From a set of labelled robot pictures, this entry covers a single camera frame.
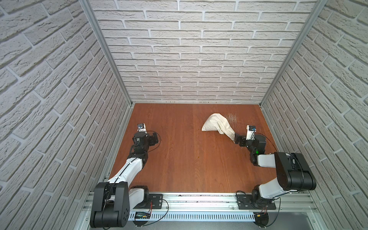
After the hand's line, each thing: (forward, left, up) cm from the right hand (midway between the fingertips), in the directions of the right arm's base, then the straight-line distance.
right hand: (238, 132), depth 94 cm
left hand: (+1, +61, +6) cm, 61 cm away
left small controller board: (-42, +61, -9) cm, 74 cm away
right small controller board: (-47, +1, -6) cm, 47 cm away
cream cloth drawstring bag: (+6, +14, +3) cm, 15 cm away
